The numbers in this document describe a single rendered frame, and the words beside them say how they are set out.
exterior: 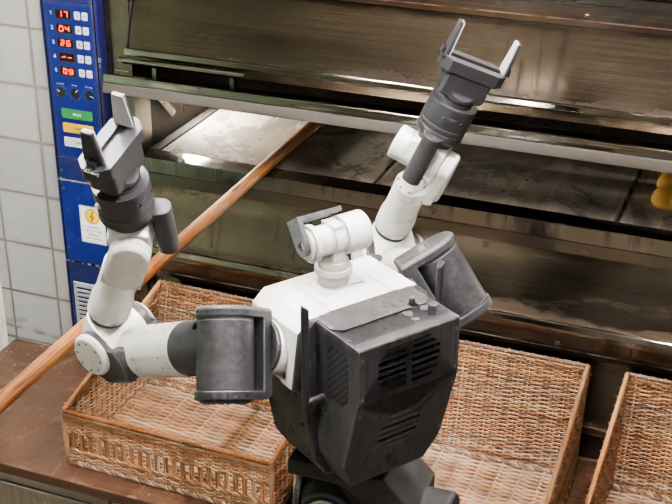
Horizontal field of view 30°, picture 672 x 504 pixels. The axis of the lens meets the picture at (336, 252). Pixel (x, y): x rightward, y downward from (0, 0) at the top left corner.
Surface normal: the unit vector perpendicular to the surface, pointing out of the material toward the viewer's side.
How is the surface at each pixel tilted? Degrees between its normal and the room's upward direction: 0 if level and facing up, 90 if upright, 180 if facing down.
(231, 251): 70
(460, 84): 98
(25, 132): 90
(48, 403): 0
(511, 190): 0
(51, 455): 0
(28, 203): 90
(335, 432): 90
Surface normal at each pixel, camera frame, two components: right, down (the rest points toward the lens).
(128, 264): -0.02, 0.76
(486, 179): 0.00, -0.90
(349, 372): -0.82, 0.25
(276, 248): -0.35, 0.07
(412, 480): 0.66, -0.53
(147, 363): -0.60, 0.47
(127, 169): 0.91, 0.29
